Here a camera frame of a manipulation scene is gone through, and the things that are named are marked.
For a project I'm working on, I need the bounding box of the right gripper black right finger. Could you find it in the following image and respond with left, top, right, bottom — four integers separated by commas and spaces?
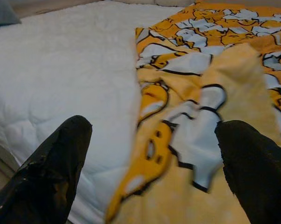
214, 119, 281, 224

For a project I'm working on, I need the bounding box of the cream knotted bolster pillow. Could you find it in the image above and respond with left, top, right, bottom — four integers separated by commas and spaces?
151, 0, 197, 7

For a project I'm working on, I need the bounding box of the grey rectangular pillow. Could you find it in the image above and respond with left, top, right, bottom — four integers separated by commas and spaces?
0, 0, 22, 28

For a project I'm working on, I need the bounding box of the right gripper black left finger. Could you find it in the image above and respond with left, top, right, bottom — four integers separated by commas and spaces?
0, 115, 93, 224

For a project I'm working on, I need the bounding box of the yellow cartoon print blanket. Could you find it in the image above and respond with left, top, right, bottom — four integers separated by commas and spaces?
104, 0, 281, 224

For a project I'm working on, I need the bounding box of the grey bed base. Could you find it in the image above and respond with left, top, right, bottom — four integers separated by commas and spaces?
0, 137, 20, 175

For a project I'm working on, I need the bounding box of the white quilted mattress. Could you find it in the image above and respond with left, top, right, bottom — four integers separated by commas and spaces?
0, 0, 186, 224

